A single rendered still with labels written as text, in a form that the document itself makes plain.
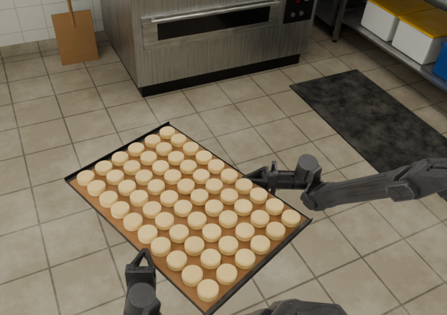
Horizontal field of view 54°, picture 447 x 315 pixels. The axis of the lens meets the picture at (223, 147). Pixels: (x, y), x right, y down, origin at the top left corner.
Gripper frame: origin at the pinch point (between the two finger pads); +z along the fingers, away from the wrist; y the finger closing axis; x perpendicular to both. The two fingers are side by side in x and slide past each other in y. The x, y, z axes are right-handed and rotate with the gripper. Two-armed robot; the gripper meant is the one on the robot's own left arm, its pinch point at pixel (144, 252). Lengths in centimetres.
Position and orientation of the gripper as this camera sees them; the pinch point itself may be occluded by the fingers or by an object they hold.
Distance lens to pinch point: 114.4
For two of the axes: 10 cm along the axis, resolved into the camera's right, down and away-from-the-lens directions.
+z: -0.2, -6.6, 7.5
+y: -0.6, 7.5, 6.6
